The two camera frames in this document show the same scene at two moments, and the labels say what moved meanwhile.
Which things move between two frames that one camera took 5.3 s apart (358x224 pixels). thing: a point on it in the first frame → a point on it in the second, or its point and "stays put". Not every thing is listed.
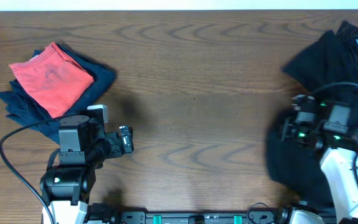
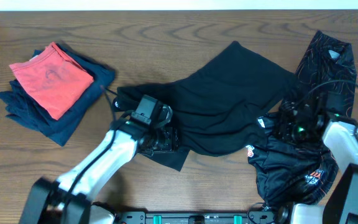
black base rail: (201, 218) stays put
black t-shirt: (324, 69) → (220, 106)
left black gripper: (126, 140) → (169, 144)
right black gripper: (287, 124) stays put
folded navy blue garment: (23, 105) stays put
